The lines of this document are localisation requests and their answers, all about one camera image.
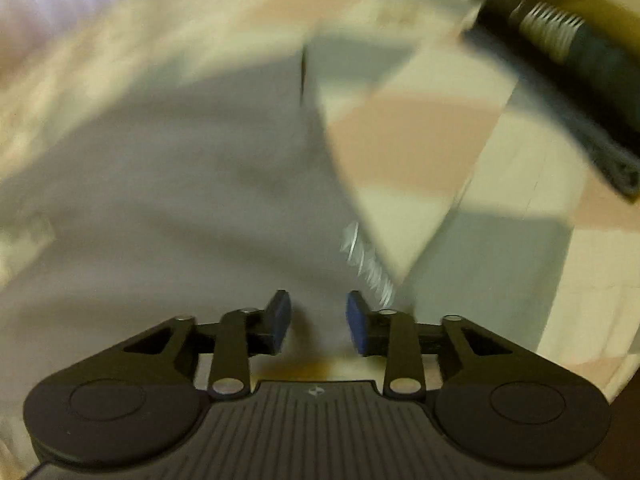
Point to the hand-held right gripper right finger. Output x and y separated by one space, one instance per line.
356 321

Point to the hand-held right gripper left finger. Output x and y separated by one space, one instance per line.
280 321

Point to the grey garment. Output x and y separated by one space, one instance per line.
175 185

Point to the patchwork bedsheet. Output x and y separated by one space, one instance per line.
415 125

